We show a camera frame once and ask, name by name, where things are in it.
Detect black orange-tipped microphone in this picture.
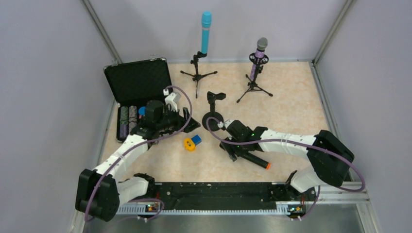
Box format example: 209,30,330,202
237,145,271,169

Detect black round-base microphone stand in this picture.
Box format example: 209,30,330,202
202,91,226,132

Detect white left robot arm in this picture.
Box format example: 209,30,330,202
75,100,201,222

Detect yellow traffic light toy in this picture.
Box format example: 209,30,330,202
183,138,196,152

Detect black poker chip case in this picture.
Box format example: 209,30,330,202
103,58,172,143

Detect purple glitter microphone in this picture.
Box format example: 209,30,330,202
249,37,269,81

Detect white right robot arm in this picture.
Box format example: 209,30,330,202
218,120,354,193

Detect blue toy block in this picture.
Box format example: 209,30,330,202
191,134,202,146

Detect black tripod microphone stand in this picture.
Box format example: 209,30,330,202
180,51,218,99

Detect black shock-mount tripod stand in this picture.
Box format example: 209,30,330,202
236,65,273,103

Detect teal blue microphone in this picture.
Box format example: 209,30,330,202
201,11,212,54

